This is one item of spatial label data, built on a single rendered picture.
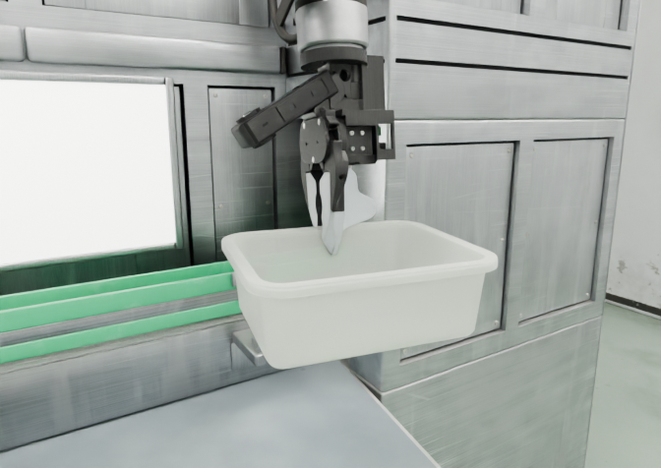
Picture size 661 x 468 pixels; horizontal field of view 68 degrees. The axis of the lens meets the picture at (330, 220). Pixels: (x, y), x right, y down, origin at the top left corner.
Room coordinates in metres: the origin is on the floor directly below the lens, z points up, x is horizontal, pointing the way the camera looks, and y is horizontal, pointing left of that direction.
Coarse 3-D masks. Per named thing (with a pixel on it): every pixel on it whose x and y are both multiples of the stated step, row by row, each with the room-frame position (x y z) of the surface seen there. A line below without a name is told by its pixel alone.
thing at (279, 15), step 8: (272, 0) 1.08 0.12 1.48; (288, 0) 1.01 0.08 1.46; (272, 8) 1.07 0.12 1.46; (280, 8) 1.04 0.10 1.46; (288, 8) 1.02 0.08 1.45; (272, 16) 1.07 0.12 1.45; (280, 16) 1.05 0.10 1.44; (280, 24) 1.05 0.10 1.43; (280, 32) 1.04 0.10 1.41; (288, 40) 1.01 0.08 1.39; (296, 40) 0.99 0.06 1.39
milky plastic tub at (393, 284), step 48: (240, 240) 0.48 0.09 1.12; (288, 240) 0.50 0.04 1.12; (384, 240) 0.54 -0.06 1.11; (432, 240) 0.50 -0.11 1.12; (240, 288) 0.44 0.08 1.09; (288, 288) 0.33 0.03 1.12; (336, 288) 0.35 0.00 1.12; (384, 288) 0.37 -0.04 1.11; (432, 288) 0.39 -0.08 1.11; (480, 288) 0.41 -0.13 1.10; (288, 336) 0.35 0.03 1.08; (336, 336) 0.36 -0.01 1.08; (384, 336) 0.38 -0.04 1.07; (432, 336) 0.39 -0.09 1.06
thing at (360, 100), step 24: (336, 48) 0.51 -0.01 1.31; (360, 48) 0.52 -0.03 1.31; (312, 72) 0.57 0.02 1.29; (336, 72) 0.53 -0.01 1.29; (360, 72) 0.54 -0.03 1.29; (336, 96) 0.52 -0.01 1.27; (360, 96) 0.54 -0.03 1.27; (384, 96) 0.55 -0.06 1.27; (312, 120) 0.52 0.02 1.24; (336, 120) 0.50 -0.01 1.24; (360, 120) 0.51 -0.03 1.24; (384, 120) 0.52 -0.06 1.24; (312, 144) 0.52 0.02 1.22; (360, 144) 0.52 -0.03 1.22; (384, 144) 0.53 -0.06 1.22; (312, 168) 0.53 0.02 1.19
